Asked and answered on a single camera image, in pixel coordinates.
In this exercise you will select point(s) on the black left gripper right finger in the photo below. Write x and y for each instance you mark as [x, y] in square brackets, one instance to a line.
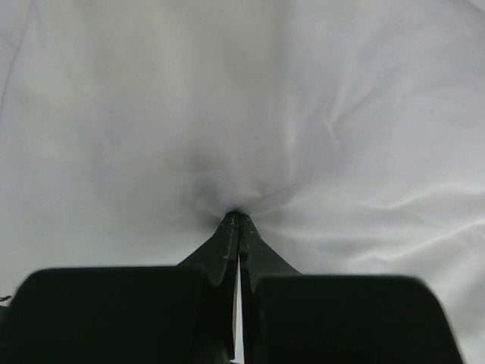
[289, 317]

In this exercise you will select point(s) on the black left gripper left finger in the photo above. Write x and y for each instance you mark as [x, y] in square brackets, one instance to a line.
[183, 313]

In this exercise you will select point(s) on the white daisy print t-shirt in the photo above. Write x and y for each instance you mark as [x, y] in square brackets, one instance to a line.
[351, 131]

